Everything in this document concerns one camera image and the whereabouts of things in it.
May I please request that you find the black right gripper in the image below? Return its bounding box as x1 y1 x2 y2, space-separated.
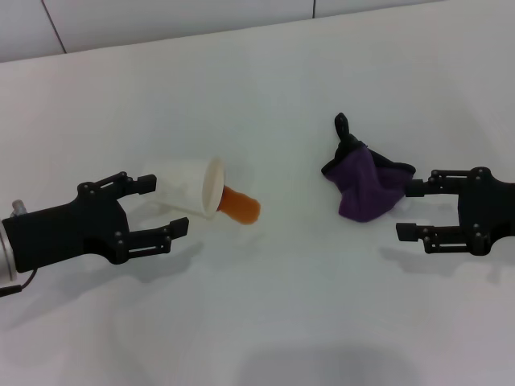
396 166 515 255

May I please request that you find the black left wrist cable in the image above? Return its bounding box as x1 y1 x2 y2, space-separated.
0 271 39 298

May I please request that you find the white paper cup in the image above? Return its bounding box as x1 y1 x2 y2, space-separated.
142 156 225 221

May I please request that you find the purple blue rag black edge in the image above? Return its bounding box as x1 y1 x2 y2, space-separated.
320 112 416 224

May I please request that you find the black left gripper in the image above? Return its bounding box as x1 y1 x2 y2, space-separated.
2 171 190 274

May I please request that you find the brown liquid stain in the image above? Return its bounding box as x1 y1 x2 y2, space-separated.
216 185 262 226

